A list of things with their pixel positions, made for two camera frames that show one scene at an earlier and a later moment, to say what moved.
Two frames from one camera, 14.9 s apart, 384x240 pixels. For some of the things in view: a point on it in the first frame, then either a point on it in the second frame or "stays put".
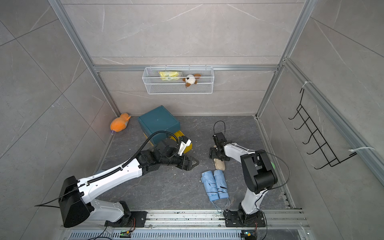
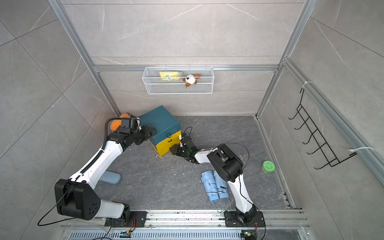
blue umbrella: (208, 179) stays put
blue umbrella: (221, 183) stays put
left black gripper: (187, 167) -> (147, 135)
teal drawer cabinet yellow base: (159, 124) stays put
